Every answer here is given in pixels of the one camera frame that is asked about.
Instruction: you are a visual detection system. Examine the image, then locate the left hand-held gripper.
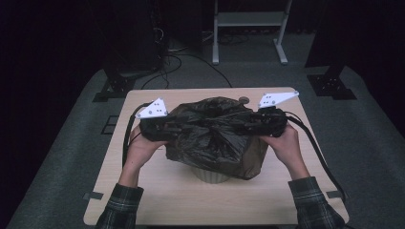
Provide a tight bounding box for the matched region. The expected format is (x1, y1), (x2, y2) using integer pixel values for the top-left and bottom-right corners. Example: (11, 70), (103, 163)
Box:
(135, 96), (181, 143)

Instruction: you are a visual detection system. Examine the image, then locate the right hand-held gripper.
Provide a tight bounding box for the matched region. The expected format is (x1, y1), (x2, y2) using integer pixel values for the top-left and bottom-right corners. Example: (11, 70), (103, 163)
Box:
(249, 91), (301, 138)

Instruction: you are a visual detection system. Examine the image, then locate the black plastic garbage bag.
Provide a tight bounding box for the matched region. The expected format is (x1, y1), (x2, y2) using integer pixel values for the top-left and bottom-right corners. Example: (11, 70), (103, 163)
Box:
(164, 95), (270, 181)

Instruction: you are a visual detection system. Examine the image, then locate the green plastic bin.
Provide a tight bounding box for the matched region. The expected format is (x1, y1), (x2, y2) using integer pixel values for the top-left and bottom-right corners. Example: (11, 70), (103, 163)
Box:
(190, 167), (231, 185)

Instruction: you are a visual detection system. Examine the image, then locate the person's right hand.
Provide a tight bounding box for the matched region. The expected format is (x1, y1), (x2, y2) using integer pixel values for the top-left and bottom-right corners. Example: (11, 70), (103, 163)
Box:
(259, 123), (311, 181)

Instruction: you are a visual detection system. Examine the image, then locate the person's left hand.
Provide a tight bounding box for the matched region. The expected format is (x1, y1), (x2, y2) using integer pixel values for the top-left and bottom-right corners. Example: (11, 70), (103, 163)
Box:
(117, 124), (168, 189)

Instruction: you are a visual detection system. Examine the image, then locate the black metal stand base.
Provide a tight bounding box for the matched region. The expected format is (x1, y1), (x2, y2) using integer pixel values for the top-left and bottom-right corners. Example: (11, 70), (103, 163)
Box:
(306, 63), (357, 101)
(92, 66), (138, 103)

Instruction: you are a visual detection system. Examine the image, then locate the dark equipment cabinet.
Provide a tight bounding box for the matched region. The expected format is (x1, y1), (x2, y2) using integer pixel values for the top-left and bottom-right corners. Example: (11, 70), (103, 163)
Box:
(101, 0), (168, 73)

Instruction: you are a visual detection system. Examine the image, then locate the grey tape piece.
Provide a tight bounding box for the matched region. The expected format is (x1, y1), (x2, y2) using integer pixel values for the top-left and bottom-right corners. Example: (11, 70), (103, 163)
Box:
(325, 189), (344, 199)
(82, 191), (105, 201)

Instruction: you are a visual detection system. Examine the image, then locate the white metal stand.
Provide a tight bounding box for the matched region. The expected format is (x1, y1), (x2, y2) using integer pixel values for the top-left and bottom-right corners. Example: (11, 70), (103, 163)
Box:
(211, 0), (293, 67)

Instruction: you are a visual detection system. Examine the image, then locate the left hand-held gripper black cable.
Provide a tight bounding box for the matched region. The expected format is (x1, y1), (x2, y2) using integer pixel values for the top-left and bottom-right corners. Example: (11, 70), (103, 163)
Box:
(121, 102), (153, 169)

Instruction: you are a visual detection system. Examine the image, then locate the hand-held gripper black cable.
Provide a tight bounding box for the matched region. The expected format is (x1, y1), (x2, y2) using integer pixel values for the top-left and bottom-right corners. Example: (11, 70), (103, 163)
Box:
(284, 111), (349, 204)
(121, 102), (153, 169)

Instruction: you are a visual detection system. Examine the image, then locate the black floor cable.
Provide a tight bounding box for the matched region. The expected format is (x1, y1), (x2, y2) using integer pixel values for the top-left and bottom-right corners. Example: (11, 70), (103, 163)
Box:
(171, 52), (233, 89)
(140, 54), (183, 91)

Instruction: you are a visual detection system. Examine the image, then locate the right hand-held gripper black cable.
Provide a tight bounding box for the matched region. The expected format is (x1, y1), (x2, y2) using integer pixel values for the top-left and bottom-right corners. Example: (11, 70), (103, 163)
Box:
(284, 111), (349, 204)

